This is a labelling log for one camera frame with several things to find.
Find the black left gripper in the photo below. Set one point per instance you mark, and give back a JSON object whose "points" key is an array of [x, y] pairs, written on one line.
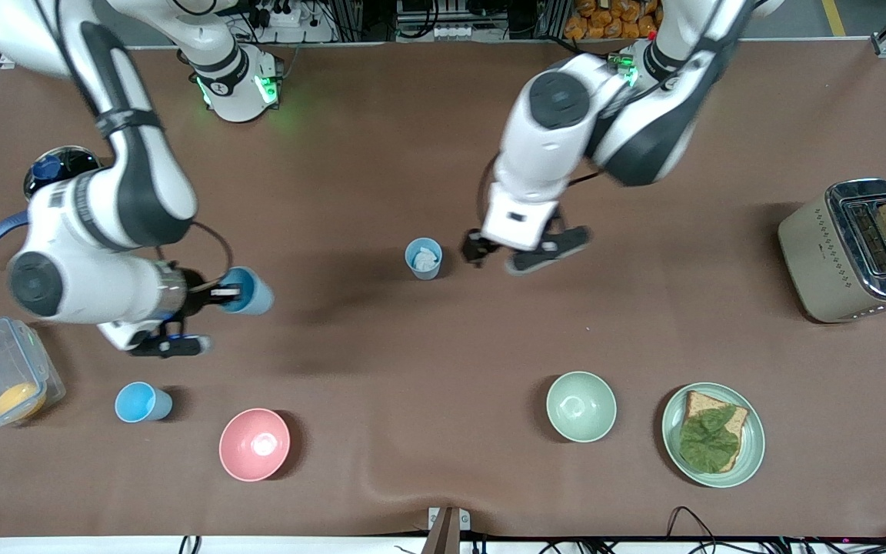
{"points": [[476, 247]]}

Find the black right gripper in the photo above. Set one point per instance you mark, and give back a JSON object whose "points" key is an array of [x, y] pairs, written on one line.
{"points": [[195, 297]]}

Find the blue plastic cup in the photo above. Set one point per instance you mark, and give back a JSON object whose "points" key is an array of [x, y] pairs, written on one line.
{"points": [[254, 296], [139, 402]]}

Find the blue cup with paper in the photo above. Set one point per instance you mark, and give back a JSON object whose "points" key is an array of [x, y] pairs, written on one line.
{"points": [[411, 265]]}

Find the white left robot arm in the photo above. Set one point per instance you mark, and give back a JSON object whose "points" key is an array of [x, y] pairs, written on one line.
{"points": [[558, 131]]}

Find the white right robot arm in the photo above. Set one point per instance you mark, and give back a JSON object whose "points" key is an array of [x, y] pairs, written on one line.
{"points": [[135, 177]]}

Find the crumpled white paper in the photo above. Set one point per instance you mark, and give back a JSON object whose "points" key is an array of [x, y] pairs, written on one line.
{"points": [[426, 259]]}

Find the brown table cover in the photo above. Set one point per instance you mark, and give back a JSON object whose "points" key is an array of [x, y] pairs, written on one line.
{"points": [[381, 369]]}

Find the pink bowl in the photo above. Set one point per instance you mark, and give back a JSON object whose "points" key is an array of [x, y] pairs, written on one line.
{"points": [[254, 445]]}

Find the green bowl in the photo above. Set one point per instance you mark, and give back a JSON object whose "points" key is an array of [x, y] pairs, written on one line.
{"points": [[581, 406]]}

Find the orange fruit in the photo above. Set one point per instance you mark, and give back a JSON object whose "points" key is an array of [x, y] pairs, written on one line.
{"points": [[18, 400]]}

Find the bag of orange buns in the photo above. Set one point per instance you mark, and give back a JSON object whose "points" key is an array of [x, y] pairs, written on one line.
{"points": [[612, 19]]}

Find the brown bread slice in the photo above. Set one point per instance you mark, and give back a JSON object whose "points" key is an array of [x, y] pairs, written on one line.
{"points": [[701, 402]]}

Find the white power strip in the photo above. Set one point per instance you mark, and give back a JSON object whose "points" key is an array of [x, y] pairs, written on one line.
{"points": [[280, 15]]}

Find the green lettuce leaf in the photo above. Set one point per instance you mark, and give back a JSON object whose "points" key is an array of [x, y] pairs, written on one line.
{"points": [[708, 442]]}

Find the green plate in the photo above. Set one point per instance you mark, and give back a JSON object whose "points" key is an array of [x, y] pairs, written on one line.
{"points": [[751, 446]]}

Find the beige toaster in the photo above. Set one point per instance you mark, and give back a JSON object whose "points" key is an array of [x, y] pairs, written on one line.
{"points": [[816, 265]]}

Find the metal table bracket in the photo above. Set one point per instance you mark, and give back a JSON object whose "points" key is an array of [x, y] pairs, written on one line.
{"points": [[448, 527]]}

